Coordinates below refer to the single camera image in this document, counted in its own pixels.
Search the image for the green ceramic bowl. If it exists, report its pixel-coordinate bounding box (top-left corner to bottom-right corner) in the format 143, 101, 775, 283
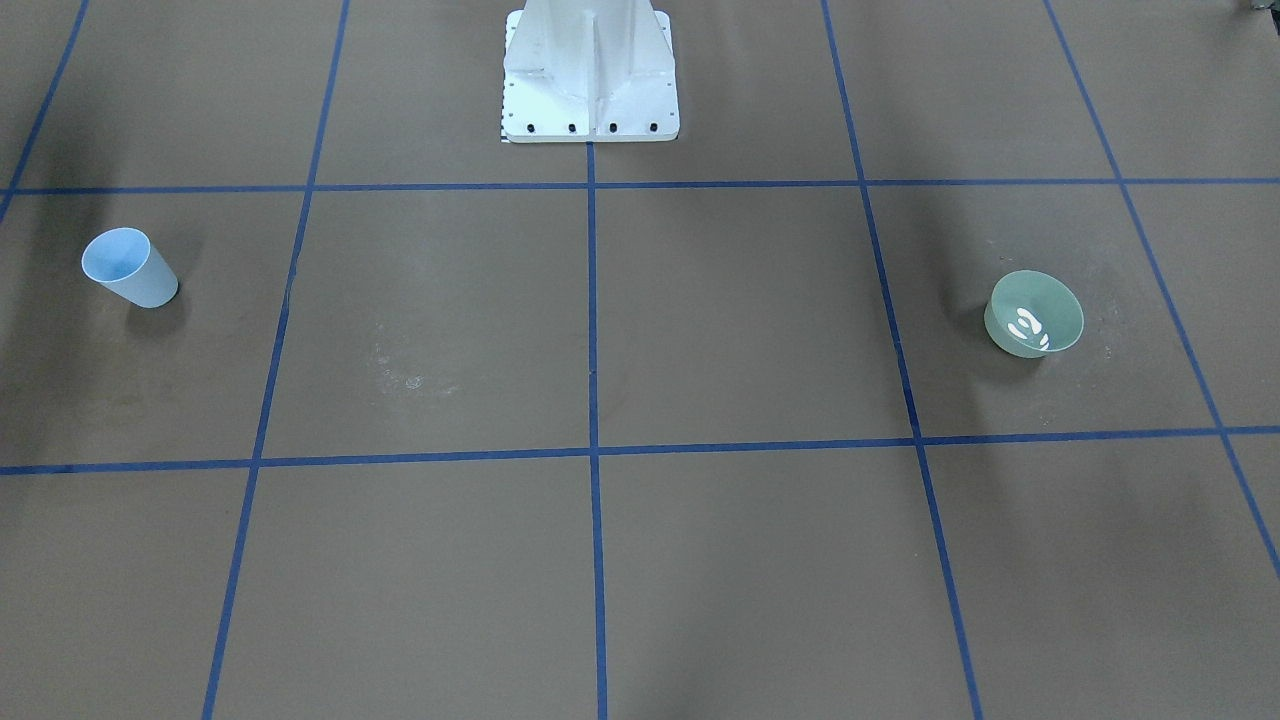
984, 270, 1085, 359

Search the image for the blue plastic cup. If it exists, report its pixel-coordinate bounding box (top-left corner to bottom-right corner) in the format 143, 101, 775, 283
81, 227, 180, 309

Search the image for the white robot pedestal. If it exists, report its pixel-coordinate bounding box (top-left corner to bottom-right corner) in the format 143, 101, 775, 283
500, 1, 681, 143

